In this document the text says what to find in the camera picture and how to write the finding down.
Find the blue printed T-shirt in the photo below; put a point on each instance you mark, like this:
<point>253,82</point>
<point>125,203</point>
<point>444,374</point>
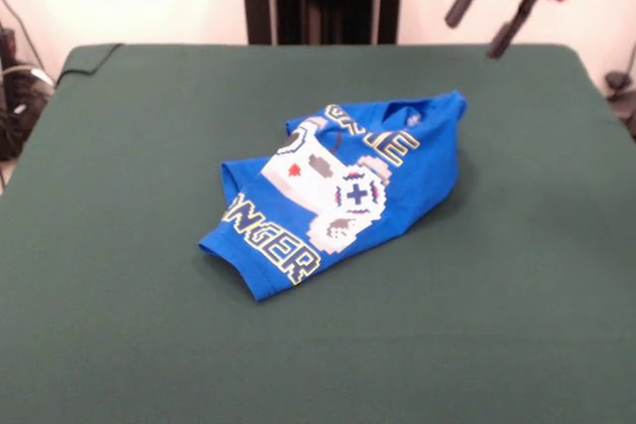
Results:
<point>422,185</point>

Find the dark green table cloth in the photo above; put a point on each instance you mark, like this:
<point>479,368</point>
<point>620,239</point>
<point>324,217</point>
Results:
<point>149,146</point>

